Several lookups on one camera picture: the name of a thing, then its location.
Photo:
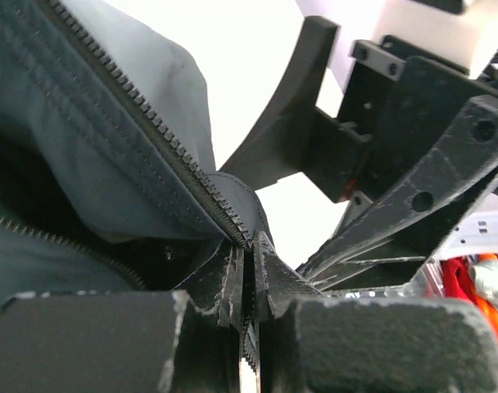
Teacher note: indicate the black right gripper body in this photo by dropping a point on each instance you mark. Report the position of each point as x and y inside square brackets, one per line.
[400, 99]

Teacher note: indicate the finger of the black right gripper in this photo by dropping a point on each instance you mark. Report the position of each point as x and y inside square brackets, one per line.
[292, 135]
[414, 217]

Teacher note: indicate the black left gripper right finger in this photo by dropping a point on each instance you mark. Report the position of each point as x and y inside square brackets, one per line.
[309, 342]

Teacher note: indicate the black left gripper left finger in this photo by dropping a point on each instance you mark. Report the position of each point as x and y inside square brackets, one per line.
[185, 340]

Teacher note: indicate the dark green grey jacket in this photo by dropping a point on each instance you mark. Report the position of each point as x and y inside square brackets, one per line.
[107, 175]

